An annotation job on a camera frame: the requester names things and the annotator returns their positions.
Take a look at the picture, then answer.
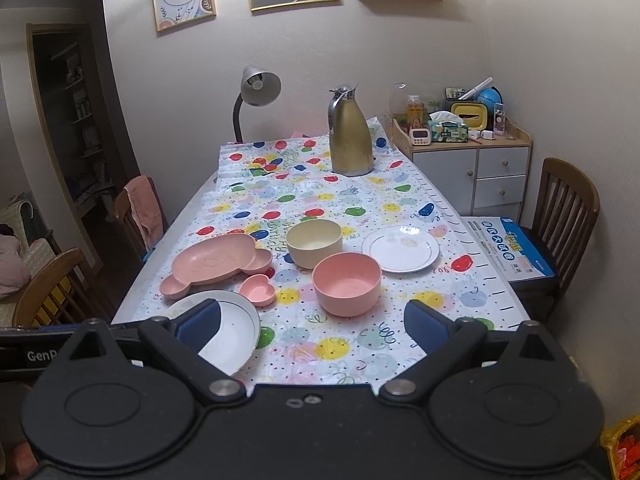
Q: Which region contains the pink towel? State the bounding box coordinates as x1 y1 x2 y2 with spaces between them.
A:
125 176 165 252

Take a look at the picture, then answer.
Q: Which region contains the yellow storage box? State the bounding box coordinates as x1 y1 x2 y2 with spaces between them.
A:
451 101 488 131

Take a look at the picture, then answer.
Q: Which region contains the blue globe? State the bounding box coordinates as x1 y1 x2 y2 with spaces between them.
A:
475 87 503 112

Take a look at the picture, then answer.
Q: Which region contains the green tissue box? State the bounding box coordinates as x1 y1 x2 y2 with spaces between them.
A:
427 110 469 143

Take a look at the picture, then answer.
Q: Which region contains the grey gooseneck desk lamp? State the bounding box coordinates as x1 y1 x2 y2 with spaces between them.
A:
232 65 282 143

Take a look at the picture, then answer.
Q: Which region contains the white drawer cabinet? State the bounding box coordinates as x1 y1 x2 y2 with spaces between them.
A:
390 122 533 220

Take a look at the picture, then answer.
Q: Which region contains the blue white cardboard box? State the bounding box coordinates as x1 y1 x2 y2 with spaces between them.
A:
462 217 554 283

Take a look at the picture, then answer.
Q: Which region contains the wooden chair right side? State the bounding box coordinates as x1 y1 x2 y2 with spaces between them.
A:
513 157 600 323

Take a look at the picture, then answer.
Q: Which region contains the cream round bowl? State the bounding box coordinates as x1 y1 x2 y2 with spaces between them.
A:
286 219 343 270

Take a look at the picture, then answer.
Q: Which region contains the pink round bowl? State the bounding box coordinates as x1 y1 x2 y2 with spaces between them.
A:
311 252 382 318

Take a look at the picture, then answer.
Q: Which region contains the dark bookshelf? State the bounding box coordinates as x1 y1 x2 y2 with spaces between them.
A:
27 24 126 260

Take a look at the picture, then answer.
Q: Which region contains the wooden chair with pink towel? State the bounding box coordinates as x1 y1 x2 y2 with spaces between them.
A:
114 177 168 261

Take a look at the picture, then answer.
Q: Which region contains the orange drink bottle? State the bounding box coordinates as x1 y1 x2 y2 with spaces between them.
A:
406 96 424 130

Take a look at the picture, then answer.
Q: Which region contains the gold thermos jug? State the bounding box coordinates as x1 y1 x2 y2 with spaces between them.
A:
328 84 374 177

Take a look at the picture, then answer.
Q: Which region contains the wooden chair near left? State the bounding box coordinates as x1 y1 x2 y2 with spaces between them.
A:
11 248 112 328

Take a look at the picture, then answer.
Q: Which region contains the pink bear-shaped divided plate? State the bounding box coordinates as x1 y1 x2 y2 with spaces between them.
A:
160 233 272 300

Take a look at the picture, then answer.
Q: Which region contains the balloon pattern tablecloth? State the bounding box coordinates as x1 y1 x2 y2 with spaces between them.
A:
122 120 526 387

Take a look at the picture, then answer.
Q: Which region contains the white plate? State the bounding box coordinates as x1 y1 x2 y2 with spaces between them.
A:
362 224 439 274
162 290 260 376

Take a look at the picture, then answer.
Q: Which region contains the pink heart-shaped small dish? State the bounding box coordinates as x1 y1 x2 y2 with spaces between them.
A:
239 274 276 308

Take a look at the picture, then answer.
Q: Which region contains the white kitchen timer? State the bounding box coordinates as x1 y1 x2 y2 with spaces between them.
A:
409 128 432 146

